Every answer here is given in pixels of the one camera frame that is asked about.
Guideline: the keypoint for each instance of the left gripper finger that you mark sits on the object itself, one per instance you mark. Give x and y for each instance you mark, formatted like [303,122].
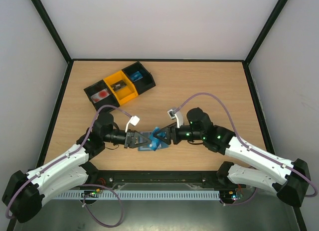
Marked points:
[142,145]
[141,138]

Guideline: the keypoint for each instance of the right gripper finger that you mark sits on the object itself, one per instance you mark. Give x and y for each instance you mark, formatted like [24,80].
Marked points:
[158,133]
[157,143]

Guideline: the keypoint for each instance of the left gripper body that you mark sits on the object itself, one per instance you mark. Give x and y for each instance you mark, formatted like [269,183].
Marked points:
[127,141]

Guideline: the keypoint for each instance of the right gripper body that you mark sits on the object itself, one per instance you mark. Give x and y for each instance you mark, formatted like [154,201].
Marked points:
[173,135]

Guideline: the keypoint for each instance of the blue credit card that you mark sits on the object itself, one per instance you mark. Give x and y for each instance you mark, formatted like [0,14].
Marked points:
[155,148]

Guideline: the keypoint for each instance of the teal card holder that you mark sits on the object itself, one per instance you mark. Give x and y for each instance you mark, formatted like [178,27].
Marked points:
[146,133]

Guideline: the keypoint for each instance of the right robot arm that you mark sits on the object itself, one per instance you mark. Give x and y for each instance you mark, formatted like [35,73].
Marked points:
[287,179]

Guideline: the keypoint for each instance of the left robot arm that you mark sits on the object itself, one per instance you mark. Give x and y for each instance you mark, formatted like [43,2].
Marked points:
[26,193]

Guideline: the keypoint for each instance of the black card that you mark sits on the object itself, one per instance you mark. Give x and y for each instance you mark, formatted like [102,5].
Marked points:
[118,85]

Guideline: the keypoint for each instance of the red white card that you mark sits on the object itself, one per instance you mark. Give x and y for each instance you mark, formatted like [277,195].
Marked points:
[100,95]

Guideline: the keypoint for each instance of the blue card in bin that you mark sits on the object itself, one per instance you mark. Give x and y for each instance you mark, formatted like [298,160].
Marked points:
[136,76]

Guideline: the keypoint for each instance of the yellow bin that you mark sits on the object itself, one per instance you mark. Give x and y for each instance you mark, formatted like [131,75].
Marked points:
[127,93]

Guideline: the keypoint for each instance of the right black bin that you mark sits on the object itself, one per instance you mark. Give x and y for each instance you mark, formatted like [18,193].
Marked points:
[144,84]

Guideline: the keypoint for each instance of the black bin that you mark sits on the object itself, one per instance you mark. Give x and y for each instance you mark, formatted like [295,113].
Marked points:
[144,84]
[110,100]

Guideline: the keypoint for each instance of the left black bin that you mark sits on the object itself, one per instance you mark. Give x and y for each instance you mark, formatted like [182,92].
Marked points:
[110,100]

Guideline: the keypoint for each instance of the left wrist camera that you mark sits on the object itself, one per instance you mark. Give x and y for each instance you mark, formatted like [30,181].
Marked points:
[134,120]

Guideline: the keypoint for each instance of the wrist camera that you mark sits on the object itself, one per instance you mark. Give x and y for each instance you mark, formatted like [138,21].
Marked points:
[134,120]
[176,116]

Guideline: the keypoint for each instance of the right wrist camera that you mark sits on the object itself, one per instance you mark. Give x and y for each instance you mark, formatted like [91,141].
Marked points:
[176,116]

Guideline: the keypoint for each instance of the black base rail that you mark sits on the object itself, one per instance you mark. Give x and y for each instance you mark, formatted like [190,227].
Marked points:
[159,177]

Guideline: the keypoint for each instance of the blue slotted cable duct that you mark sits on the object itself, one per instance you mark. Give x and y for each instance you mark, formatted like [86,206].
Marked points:
[142,195]

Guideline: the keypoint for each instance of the black cage frame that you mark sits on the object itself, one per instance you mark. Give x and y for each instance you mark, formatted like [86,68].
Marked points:
[38,5]

